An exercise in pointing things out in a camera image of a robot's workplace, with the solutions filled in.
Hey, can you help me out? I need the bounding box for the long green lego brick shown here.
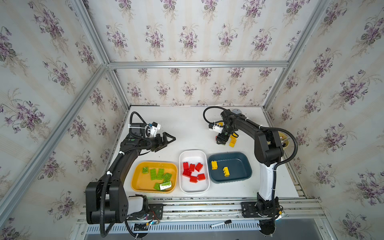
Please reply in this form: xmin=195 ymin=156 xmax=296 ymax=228
xmin=150 ymin=169 xmax=157 ymax=181

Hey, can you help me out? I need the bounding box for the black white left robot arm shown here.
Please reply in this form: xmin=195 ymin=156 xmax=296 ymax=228
xmin=85 ymin=112 xmax=176 ymax=238

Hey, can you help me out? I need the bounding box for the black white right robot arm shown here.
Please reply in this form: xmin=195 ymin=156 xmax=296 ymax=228
xmin=203 ymin=106 xmax=299 ymax=221

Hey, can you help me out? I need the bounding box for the yellow plastic tray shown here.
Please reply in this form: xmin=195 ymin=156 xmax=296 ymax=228
xmin=131 ymin=162 xmax=178 ymax=193

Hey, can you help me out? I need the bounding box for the dark teal plastic tray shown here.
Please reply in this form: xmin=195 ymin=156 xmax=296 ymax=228
xmin=208 ymin=152 xmax=253 ymax=184

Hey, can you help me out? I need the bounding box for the small white alarm clock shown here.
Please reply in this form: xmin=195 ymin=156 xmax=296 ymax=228
xmin=231 ymin=109 xmax=242 ymax=115

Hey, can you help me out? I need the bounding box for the white plastic tray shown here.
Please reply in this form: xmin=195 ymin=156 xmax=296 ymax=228
xmin=179 ymin=150 xmax=211 ymax=194

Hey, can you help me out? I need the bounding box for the yellow pen cup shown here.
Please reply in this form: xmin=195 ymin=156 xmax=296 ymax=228
xmin=279 ymin=132 xmax=291 ymax=149

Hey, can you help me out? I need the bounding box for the black marker pen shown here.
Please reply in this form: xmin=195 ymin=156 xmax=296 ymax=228
xmin=210 ymin=220 xmax=232 ymax=229

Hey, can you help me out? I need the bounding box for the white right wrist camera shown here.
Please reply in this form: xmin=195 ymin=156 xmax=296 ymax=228
xmin=209 ymin=123 xmax=224 ymax=133

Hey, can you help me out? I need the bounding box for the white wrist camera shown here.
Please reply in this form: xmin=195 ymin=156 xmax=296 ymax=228
xmin=209 ymin=123 xmax=224 ymax=133
xmin=146 ymin=122 xmax=161 ymax=138

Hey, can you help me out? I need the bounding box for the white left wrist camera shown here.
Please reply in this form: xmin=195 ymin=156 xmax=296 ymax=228
xmin=146 ymin=122 xmax=161 ymax=138

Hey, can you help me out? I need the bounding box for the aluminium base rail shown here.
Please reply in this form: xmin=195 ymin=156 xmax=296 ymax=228
xmin=76 ymin=196 xmax=328 ymax=238

